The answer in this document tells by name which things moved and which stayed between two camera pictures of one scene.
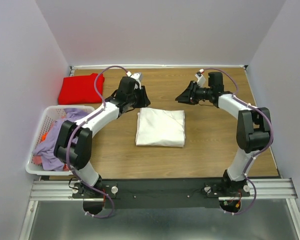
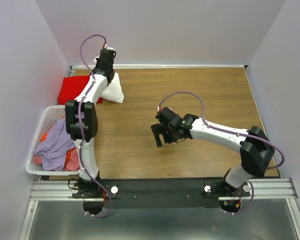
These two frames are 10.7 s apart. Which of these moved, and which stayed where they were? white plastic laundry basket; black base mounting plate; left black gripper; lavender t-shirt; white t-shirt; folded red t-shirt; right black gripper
Moved: right black gripper; left black gripper; white t-shirt
Stayed: white plastic laundry basket; lavender t-shirt; folded red t-shirt; black base mounting plate
